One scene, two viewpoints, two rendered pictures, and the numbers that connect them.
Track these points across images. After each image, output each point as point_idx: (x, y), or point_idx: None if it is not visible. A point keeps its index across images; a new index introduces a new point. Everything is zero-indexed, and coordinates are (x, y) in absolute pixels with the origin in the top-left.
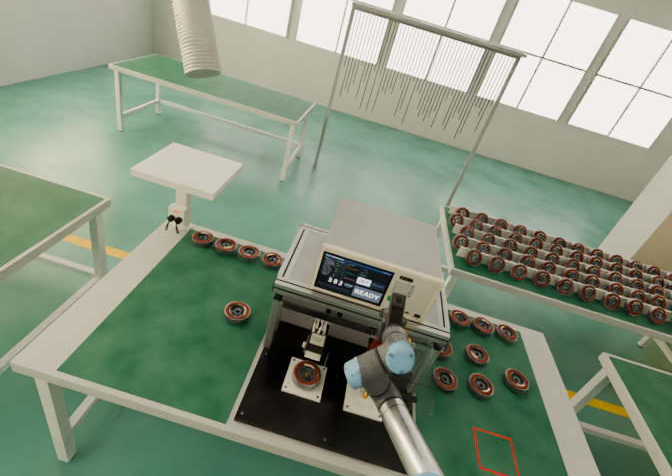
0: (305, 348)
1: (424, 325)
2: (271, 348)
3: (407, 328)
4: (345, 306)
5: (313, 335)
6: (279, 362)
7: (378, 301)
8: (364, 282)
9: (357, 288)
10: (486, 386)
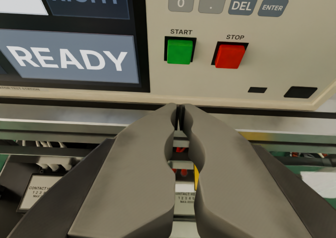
0: (23, 215)
1: (324, 116)
2: (3, 197)
3: (264, 140)
4: (22, 124)
5: (34, 183)
6: (15, 223)
7: (134, 75)
8: None
9: (10, 42)
10: None
